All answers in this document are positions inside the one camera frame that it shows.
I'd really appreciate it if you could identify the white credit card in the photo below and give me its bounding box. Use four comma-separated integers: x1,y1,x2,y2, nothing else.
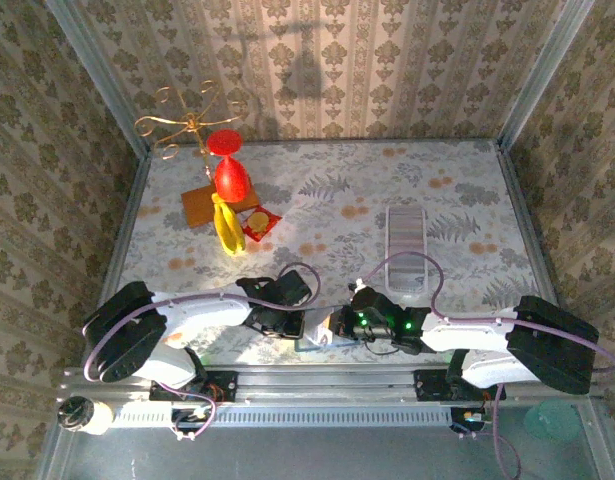
306,312,333,346

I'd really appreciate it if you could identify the credit card stack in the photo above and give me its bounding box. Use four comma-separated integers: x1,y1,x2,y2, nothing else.
389,208,424,289

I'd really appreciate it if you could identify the floral tablecloth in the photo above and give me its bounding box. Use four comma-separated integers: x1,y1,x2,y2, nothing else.
99,138,563,366

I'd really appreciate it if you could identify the red packet with yellow circle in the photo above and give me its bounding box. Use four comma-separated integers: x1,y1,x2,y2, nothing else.
240,204,283,245

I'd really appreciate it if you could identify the yellow toy banana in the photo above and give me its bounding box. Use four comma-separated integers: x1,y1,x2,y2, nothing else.
210,192,247,257

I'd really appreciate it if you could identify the small controller board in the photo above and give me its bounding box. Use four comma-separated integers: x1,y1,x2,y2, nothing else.
171,405,213,426
451,407,490,435

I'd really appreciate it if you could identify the brown wooden board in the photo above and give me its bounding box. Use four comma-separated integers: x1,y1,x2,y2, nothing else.
180,182,261,229

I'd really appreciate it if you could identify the red plastic wine glass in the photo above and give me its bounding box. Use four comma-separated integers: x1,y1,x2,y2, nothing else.
205,128,252,204

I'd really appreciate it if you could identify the green translucent disc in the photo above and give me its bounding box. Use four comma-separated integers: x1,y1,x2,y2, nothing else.
522,399,582,442

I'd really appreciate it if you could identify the white bottle with black cap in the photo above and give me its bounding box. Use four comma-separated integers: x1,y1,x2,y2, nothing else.
56,395,113,436

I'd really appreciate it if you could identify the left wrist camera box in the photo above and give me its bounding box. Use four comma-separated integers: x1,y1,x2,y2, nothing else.
278,271,312,307

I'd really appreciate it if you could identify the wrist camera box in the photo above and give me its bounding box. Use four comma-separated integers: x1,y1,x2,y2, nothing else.
278,271,312,307
349,279,391,316

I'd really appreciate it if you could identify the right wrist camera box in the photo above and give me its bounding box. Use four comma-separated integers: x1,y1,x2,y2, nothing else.
349,279,391,316

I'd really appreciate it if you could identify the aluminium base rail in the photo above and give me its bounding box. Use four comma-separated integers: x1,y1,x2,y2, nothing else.
61,363,604,404

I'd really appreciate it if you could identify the white slotted cable duct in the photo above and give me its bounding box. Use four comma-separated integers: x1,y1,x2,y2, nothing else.
109,403,453,429

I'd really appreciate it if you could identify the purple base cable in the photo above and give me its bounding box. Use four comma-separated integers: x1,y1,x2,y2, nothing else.
156,383,221,442
489,384,522,479

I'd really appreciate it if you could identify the metal table edge rail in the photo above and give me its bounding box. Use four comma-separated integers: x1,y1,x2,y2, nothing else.
89,154,151,346
494,142,578,361

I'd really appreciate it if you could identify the gold wire stand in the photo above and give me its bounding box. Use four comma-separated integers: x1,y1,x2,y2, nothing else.
133,79,248,184

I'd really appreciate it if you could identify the metal frame post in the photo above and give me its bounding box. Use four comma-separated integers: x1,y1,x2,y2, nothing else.
495,0,596,151
42,0,153,159

